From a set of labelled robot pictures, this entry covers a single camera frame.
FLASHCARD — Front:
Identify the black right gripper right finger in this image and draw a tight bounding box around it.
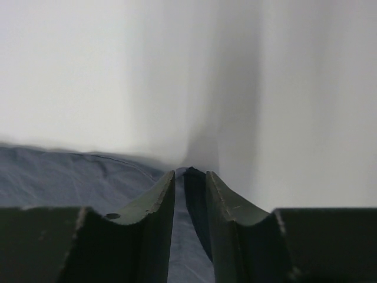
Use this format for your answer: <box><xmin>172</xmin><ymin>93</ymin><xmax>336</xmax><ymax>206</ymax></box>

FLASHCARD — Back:
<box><xmin>206</xmin><ymin>172</ymin><xmax>376</xmax><ymax>282</ymax></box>

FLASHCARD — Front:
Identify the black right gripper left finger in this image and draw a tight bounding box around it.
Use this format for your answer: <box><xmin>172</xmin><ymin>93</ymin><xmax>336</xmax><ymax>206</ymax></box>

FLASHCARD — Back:
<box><xmin>1</xmin><ymin>171</ymin><xmax>176</xmax><ymax>282</ymax></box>

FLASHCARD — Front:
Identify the blue printed garment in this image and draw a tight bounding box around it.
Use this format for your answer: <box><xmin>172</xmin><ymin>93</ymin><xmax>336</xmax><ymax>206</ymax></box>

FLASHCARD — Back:
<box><xmin>1</xmin><ymin>145</ymin><xmax>214</xmax><ymax>282</ymax></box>

